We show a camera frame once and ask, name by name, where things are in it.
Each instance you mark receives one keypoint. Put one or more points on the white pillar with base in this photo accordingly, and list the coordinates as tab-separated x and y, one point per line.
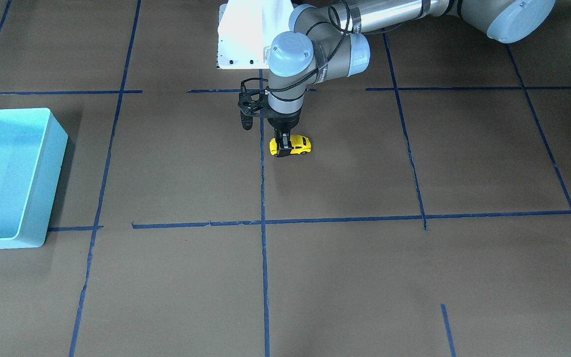
246	29

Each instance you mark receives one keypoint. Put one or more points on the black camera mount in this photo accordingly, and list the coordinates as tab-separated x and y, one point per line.
251	103

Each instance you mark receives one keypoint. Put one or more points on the yellow beetle toy car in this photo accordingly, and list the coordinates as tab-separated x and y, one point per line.
300	145

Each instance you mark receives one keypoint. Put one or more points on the light blue plastic bin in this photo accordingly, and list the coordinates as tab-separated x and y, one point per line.
32	147

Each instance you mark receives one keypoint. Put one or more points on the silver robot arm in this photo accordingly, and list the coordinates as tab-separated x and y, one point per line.
324	43

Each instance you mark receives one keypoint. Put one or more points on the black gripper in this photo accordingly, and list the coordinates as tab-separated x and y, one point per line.
285	122

